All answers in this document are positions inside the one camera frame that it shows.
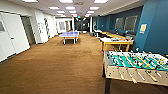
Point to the blue ping pong table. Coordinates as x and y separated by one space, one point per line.
69 34

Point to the long wooden table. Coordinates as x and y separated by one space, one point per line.
108 34

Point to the yellow air hockey table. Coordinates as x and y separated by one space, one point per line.
116 41

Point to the interior glass window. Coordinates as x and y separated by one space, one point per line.
119 23
130 23

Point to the green foosball table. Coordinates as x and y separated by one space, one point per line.
136 65

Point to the white double door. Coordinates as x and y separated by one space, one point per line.
13 36

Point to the small yellow wall sign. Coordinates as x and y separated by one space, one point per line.
143 28

